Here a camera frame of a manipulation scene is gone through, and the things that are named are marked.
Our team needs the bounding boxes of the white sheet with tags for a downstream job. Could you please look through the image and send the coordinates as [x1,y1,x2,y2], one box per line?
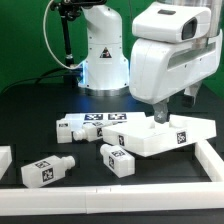
[64,112,146,130]

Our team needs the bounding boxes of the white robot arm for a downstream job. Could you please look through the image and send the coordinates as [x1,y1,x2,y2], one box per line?
[80,0,224,123]

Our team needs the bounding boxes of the black cables on table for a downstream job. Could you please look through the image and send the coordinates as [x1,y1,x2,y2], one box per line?
[0,67,83,96]

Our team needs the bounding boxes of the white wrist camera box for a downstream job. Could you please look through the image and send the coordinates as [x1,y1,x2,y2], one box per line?
[132,2,211,43]

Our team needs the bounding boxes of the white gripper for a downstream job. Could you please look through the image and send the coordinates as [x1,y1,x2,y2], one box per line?
[129,32,223,124]

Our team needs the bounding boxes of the white cable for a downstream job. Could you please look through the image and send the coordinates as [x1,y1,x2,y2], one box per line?
[42,0,84,71]

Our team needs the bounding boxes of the white U-shaped obstacle fence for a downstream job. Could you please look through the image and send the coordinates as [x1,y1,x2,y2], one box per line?
[0,140,224,216]

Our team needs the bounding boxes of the white block at left edge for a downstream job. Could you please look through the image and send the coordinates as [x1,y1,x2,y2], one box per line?
[0,146,12,180]

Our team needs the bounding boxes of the white square table top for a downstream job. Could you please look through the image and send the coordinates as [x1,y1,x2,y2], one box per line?
[103,115,216,157]

